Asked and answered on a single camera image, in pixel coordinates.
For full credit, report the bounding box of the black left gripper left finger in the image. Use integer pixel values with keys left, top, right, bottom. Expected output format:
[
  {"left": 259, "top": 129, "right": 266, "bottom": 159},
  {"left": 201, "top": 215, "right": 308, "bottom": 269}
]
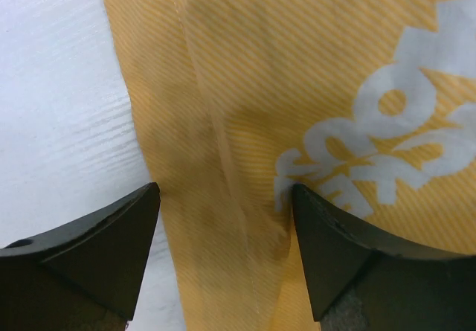
[{"left": 1, "top": 182, "right": 160, "bottom": 330}]

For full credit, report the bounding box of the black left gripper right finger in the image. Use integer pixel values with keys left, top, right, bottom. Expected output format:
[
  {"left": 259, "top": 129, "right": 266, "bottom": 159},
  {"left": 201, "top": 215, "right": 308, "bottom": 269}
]
[{"left": 292, "top": 184, "right": 475, "bottom": 331}]

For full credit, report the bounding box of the yellow pillowcase with blue lining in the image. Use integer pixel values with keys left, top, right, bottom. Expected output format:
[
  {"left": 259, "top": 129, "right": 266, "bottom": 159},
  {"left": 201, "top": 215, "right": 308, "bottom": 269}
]
[{"left": 104, "top": 0, "right": 475, "bottom": 330}]

